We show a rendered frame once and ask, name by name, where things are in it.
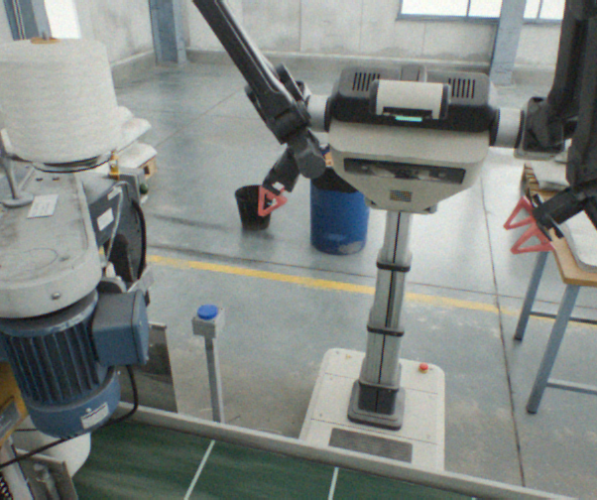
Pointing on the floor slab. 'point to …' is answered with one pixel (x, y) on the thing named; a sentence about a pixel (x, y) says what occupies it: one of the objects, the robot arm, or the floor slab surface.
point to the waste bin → (336, 213)
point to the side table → (571, 273)
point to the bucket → (247, 205)
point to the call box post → (214, 380)
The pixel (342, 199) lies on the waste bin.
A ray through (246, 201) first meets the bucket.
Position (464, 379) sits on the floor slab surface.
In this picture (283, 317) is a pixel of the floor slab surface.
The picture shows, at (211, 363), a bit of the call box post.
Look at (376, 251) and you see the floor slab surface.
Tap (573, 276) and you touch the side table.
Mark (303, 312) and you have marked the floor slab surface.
